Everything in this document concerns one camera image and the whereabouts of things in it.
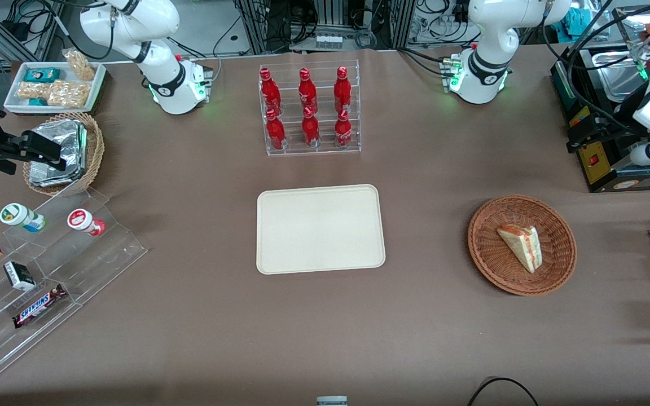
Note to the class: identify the triangular sandwich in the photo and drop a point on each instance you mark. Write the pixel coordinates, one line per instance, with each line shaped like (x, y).
(522, 245)

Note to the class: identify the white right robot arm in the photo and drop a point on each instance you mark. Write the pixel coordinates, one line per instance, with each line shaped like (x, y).
(172, 90)

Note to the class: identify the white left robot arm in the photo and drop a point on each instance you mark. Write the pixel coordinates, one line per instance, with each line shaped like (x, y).
(480, 73)

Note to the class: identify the small tan wicker basket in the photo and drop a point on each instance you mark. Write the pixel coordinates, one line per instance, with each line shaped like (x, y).
(95, 152)

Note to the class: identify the white rectangular snack tray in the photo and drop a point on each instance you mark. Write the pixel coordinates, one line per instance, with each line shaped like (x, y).
(13, 98)

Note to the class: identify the large brown wicker basket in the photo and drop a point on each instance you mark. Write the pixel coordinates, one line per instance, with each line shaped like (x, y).
(494, 265)

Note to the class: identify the beige plastic tray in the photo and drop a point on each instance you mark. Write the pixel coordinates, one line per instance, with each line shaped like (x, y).
(319, 228)

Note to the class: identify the silver foil packet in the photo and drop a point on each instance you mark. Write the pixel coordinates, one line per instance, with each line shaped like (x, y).
(62, 144)
(48, 177)

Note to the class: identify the black food warmer appliance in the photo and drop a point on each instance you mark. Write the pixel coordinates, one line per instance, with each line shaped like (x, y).
(601, 169)

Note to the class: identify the small teal snack packet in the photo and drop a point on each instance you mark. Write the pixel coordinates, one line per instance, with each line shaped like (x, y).
(37, 102)

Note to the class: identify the clear cracker snack bag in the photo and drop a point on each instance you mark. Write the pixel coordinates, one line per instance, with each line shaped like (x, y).
(31, 90)

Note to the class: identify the green lid yogurt bottle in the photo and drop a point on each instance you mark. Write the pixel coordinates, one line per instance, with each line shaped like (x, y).
(20, 217)

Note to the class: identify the clear popcorn snack bag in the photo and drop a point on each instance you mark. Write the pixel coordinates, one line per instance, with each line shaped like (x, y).
(70, 95)

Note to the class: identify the red lid yogurt bottle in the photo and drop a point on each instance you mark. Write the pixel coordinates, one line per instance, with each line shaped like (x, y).
(83, 221)

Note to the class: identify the steel warmer pan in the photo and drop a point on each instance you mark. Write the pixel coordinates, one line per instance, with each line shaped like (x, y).
(618, 76)

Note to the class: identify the large teal snack packet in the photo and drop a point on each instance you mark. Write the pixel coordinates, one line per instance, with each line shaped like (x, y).
(42, 75)

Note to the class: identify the clear peanut bag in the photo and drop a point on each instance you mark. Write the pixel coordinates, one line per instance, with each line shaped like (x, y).
(79, 65)

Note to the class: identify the clear acrylic stepped shelf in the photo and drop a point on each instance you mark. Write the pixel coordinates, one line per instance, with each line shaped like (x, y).
(93, 265)

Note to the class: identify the small black white carton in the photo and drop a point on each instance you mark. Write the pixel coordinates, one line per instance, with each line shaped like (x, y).
(19, 276)

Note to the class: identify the Snickers chocolate bar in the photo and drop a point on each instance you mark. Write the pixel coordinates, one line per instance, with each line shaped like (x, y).
(38, 306)

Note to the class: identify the red cola bottle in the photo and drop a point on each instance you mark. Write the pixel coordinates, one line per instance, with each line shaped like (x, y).
(270, 93)
(343, 132)
(310, 131)
(307, 93)
(276, 134)
(342, 90)

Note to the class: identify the clear acrylic bottle rack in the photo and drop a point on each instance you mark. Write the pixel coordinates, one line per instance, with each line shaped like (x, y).
(325, 152)

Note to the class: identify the white power strip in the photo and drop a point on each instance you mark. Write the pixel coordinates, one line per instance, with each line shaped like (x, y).
(329, 41)

